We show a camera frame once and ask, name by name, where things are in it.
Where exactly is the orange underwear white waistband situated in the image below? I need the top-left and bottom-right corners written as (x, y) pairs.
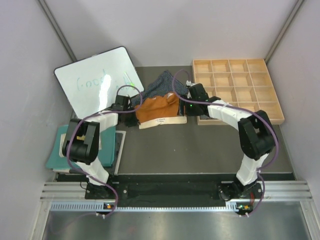
top-left (135, 92), bottom-right (187, 130)

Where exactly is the grey striped underwear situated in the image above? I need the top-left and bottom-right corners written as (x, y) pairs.
top-left (199, 115), bottom-right (210, 120)

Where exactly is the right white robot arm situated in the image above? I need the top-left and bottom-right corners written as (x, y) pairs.
top-left (187, 83), bottom-right (279, 198)

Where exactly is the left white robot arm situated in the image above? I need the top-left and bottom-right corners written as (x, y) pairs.
top-left (61, 95), bottom-right (131, 199)

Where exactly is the dark blue striped underwear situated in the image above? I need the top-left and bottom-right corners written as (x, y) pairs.
top-left (141, 70), bottom-right (188, 102)

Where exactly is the green marker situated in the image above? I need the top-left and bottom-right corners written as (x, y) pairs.
top-left (124, 72), bottom-right (135, 90)

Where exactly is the white whiteboard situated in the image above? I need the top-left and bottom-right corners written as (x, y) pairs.
top-left (54, 46), bottom-right (144, 119)

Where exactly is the wooden compartment tray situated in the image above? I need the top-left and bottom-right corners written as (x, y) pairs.
top-left (192, 58), bottom-right (285, 125)

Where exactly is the teal folder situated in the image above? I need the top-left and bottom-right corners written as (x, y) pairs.
top-left (45, 125), bottom-right (116, 172)

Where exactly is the yellow picture book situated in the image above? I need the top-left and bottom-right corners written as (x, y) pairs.
top-left (59, 133), bottom-right (102, 158)

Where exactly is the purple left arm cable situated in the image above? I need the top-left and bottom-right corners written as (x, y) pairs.
top-left (66, 85), bottom-right (144, 216)

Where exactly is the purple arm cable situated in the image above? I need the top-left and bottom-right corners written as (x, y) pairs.
top-left (172, 69), bottom-right (280, 216)
top-left (66, 85), bottom-right (144, 216)

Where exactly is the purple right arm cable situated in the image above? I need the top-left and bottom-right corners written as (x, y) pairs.
top-left (172, 69), bottom-right (280, 216)

